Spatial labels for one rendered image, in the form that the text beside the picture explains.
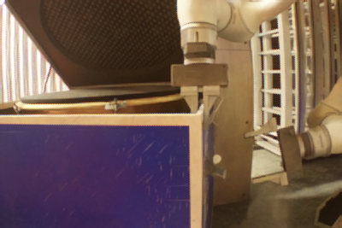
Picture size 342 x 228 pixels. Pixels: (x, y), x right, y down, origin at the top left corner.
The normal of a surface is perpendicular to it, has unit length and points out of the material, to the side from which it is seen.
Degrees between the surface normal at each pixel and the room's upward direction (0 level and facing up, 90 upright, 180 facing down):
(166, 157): 90
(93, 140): 90
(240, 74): 90
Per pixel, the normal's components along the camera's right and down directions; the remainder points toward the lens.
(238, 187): 0.20, 0.14
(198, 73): -0.18, -0.03
